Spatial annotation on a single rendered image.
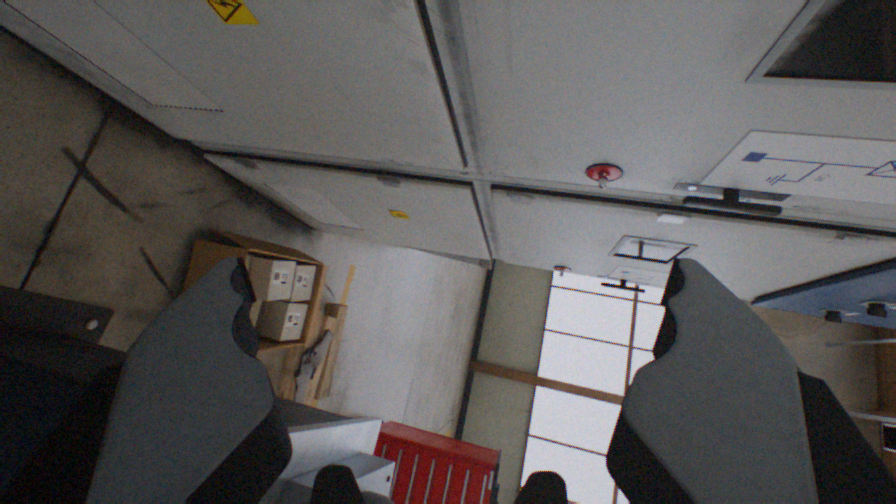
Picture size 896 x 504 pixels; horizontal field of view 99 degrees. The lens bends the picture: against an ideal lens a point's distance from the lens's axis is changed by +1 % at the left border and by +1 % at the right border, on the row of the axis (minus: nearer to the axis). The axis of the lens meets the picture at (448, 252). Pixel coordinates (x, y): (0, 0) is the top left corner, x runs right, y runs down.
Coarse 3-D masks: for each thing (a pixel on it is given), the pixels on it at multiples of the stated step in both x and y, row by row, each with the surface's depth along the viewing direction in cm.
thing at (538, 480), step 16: (320, 480) 6; (336, 480) 6; (352, 480) 6; (528, 480) 5; (544, 480) 5; (560, 480) 5; (320, 496) 5; (336, 496) 5; (352, 496) 5; (528, 496) 5; (544, 496) 5; (560, 496) 5
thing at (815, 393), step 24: (816, 384) 7; (816, 408) 6; (840, 408) 6; (816, 432) 6; (840, 432) 6; (816, 456) 6; (840, 456) 6; (864, 456) 6; (816, 480) 5; (840, 480) 5; (864, 480) 5; (888, 480) 5
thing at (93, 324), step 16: (0, 288) 71; (0, 304) 71; (16, 304) 73; (32, 304) 76; (48, 304) 78; (64, 304) 81; (80, 304) 84; (0, 320) 71; (16, 320) 74; (32, 320) 76; (48, 320) 79; (64, 320) 81; (80, 320) 84; (96, 320) 87; (80, 336) 85; (96, 336) 88
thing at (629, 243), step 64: (256, 192) 129; (320, 192) 109; (384, 192) 98; (448, 192) 88; (512, 192) 83; (576, 192) 79; (640, 192) 73; (512, 256) 130; (576, 256) 115; (640, 256) 103; (704, 256) 92; (768, 256) 84; (832, 256) 77
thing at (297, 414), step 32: (0, 352) 48; (32, 352) 53; (64, 352) 60; (96, 352) 68; (0, 384) 46; (32, 384) 45; (64, 384) 44; (0, 416) 44; (32, 416) 43; (288, 416) 53; (320, 416) 60; (0, 448) 43; (32, 448) 42; (0, 480) 41
